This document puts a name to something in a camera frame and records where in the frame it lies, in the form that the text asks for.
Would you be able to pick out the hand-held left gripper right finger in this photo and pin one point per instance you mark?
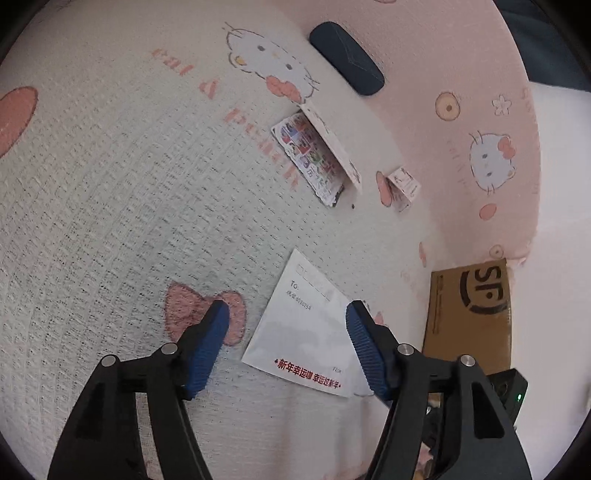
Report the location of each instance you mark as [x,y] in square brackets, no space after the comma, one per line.
[364,350]

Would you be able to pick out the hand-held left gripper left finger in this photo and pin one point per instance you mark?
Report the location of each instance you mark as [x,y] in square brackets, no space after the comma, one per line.
[203,353]

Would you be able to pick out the white envelope with red print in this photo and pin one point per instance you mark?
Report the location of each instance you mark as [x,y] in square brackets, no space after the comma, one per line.
[300,332]

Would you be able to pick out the brown cardboard box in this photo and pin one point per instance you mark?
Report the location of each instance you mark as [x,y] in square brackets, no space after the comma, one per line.
[466,318]

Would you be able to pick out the dark blue glasses case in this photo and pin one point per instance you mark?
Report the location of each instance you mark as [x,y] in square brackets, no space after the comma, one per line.
[346,57]

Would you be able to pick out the small white card packet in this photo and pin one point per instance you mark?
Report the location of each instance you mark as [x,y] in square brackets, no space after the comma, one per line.
[404,187]

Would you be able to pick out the pink cat printed bed sheet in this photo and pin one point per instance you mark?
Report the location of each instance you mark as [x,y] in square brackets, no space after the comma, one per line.
[115,207]

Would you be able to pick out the colourful sticker sheet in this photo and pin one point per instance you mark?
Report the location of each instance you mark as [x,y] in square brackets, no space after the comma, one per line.
[307,157]

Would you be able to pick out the white folded card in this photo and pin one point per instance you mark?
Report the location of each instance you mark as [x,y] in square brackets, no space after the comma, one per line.
[334,143]

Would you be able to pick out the dark cloth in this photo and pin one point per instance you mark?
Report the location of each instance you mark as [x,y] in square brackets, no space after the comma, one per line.
[540,41]

